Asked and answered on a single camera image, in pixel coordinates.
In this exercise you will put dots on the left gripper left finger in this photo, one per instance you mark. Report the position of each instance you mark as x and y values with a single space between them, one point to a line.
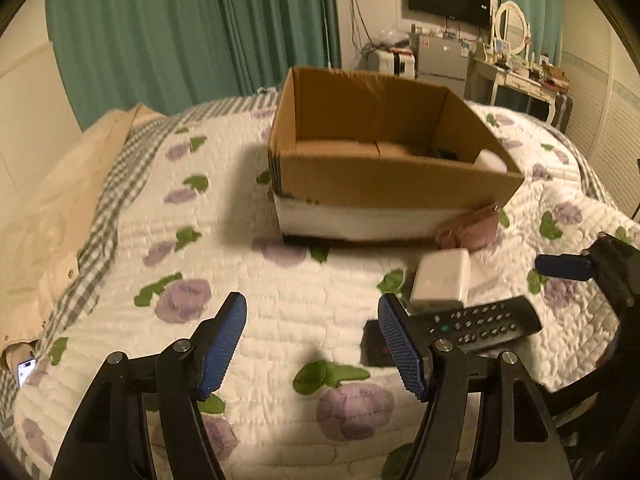
218 338

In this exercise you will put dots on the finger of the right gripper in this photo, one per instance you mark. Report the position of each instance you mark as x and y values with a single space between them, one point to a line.
565 267

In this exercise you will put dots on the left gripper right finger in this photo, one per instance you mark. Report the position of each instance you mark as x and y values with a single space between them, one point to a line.
409 343

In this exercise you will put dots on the white charger plug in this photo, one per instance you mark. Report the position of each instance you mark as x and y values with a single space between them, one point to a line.
441 282

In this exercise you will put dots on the black remote control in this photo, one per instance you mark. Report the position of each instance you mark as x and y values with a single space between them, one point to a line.
487 326

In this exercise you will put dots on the pink wallet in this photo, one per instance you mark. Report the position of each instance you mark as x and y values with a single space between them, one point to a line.
472 231

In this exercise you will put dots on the white cylindrical bottle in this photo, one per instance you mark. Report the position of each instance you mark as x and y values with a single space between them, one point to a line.
490 161

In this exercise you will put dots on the white small adapter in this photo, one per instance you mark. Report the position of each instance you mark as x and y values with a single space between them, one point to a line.
483 276

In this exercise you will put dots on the floral white quilt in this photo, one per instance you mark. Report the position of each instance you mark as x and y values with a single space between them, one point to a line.
187 216

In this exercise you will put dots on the white louvered wardrobe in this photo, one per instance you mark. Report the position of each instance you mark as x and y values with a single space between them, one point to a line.
604 86

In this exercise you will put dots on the smartphone with lit screen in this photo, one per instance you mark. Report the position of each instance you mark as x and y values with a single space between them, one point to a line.
24 370

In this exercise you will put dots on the white dressing table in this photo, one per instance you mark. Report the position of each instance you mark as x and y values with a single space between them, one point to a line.
490 84

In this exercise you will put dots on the brown cardboard box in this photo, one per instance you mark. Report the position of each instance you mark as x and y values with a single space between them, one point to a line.
363 157

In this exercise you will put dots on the beige pillow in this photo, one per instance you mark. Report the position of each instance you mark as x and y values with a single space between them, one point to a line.
39 246

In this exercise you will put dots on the silver mini fridge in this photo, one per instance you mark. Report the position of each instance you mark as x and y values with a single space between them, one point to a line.
442 60

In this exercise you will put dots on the oval vanity mirror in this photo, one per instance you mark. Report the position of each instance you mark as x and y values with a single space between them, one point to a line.
510 29

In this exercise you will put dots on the white suitcase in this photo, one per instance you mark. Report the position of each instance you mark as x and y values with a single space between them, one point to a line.
395 62

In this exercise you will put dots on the green curtain left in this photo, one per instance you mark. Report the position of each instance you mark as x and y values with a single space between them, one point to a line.
173 54

